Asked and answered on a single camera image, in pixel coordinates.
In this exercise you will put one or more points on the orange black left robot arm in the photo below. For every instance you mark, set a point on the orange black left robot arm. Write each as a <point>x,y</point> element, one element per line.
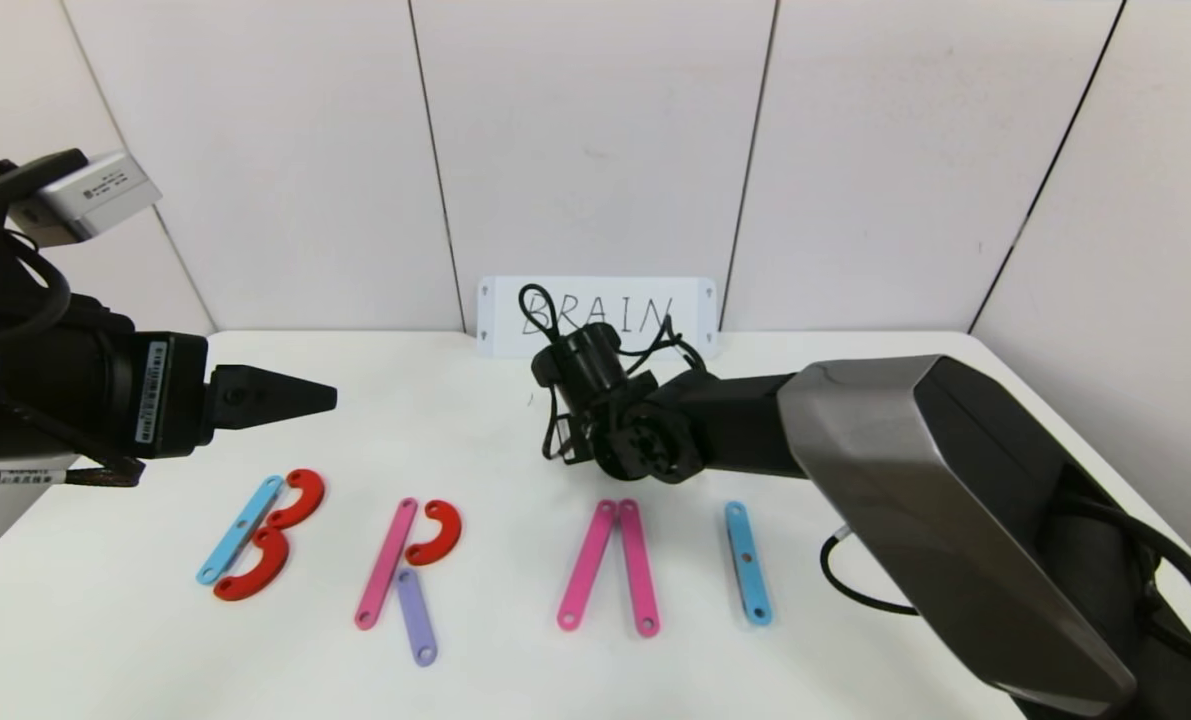
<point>25,360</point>

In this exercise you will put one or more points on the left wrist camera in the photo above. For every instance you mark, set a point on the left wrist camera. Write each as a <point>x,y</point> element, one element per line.
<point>100,195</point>

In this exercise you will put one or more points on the red curved plastic piece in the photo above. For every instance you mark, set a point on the red curved plastic piece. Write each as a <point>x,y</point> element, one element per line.
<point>307,498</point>
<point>267,572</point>

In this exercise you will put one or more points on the pink plastic bar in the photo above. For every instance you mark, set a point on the pink plastic bar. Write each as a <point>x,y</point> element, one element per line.
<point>587,565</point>
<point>638,570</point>
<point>385,565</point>

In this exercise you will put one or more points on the blue bar with orange dot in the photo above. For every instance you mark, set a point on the blue bar with orange dot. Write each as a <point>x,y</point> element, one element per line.
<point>748,575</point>

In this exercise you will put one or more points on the white sign reading BRAIN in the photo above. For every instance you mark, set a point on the white sign reading BRAIN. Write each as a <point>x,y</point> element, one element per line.
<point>700,300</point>

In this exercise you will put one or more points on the blue plastic bar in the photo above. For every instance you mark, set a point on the blue plastic bar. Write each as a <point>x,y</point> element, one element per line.
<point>240,530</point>

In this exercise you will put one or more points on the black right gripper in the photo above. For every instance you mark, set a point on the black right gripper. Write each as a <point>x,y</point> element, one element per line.
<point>562,437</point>

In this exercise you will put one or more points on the short purple plastic bar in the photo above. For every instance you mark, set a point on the short purple plastic bar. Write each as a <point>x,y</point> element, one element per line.
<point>417,620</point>

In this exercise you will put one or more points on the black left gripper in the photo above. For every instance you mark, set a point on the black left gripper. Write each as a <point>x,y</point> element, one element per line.
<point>170,394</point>

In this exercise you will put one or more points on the small red curved piece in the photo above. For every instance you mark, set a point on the small red curved piece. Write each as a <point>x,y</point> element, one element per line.
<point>445,535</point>

